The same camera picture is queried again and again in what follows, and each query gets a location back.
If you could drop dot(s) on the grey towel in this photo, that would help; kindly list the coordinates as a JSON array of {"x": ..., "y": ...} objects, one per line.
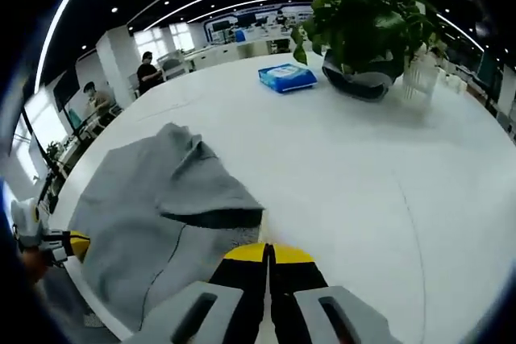
[{"x": 133, "y": 207}]

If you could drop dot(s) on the person's left hand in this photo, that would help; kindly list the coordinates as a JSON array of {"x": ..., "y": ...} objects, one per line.
[{"x": 34, "y": 265}]

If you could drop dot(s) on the person's grey clothing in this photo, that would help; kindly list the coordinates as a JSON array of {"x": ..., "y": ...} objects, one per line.
[{"x": 76, "y": 312}]

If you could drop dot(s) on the dark screen on stand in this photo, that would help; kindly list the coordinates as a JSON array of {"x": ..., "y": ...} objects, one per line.
[{"x": 66, "y": 90}]

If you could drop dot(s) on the white office chair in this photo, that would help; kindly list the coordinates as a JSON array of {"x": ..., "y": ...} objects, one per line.
[{"x": 173, "y": 68}]

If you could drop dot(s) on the blue wet wipes packet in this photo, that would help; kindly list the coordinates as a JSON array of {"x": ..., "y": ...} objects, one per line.
[{"x": 287, "y": 77}]

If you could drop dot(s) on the dark grey plant pot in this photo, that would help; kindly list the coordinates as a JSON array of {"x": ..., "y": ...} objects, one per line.
[{"x": 363, "y": 84}]

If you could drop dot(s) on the clear ribbed holder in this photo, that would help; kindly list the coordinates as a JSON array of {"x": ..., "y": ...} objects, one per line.
[{"x": 421, "y": 78}]

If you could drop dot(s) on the blue storage container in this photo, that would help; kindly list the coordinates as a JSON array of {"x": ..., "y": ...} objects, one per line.
[{"x": 240, "y": 36}]

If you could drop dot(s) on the green leafy plant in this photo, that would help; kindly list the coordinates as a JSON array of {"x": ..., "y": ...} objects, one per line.
[{"x": 363, "y": 21}]

